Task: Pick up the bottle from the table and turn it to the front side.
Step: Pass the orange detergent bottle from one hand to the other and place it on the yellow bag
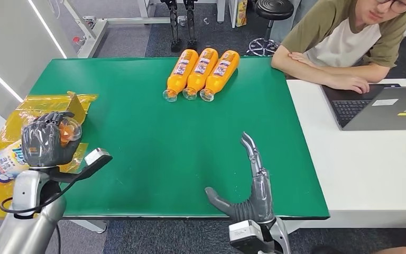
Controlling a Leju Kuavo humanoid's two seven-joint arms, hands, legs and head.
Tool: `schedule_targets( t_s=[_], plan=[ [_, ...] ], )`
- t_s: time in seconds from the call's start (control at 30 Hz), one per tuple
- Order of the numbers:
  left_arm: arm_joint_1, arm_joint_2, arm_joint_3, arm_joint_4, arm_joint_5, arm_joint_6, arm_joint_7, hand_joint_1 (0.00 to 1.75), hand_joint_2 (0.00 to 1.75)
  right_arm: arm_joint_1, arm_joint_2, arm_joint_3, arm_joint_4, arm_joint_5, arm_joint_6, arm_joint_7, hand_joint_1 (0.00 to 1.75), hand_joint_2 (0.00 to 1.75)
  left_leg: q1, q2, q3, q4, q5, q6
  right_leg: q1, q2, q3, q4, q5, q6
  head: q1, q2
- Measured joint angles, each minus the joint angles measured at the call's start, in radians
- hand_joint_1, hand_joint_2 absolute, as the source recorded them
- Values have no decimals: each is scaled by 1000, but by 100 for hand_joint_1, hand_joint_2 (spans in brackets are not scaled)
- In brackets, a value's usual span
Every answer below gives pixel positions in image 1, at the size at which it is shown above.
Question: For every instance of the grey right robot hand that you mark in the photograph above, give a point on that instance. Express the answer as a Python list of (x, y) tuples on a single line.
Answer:
[(260, 196)]

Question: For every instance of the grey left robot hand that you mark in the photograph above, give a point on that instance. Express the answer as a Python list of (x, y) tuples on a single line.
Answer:
[(42, 143)]

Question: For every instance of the orange juice bottle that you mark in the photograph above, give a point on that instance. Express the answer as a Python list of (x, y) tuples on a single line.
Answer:
[(5, 164), (221, 73), (182, 72), (201, 70)]

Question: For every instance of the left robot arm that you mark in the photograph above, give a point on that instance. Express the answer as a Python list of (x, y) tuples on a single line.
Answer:
[(28, 224)]

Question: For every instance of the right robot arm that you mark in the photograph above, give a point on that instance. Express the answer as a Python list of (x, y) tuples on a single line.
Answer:
[(280, 238)]

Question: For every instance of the yellow plastic wrapped carton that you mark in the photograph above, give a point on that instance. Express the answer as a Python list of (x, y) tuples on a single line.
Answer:
[(38, 105)]

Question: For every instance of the green table mat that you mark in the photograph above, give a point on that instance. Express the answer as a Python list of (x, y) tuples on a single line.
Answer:
[(154, 140)]

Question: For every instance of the grey open laptop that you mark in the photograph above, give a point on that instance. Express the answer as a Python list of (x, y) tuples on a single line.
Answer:
[(388, 112)]

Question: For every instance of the black stand leg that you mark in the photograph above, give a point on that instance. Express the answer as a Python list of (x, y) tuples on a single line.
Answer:
[(175, 28), (190, 28)]

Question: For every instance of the yellow printed carton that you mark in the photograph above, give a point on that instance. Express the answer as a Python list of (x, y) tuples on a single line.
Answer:
[(242, 13)]

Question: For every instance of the black round stool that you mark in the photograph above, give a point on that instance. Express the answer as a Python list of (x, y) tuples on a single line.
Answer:
[(273, 10)]

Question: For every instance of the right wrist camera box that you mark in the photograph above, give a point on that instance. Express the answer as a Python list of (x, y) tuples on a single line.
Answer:
[(246, 236)]

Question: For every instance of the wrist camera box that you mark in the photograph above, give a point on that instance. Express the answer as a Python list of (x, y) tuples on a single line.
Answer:
[(97, 156), (246, 236)]

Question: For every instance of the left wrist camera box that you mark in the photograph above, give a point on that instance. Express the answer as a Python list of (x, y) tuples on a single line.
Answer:
[(97, 156)]

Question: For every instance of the white table frame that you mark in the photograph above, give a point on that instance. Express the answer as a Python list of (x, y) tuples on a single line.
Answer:
[(98, 31)]

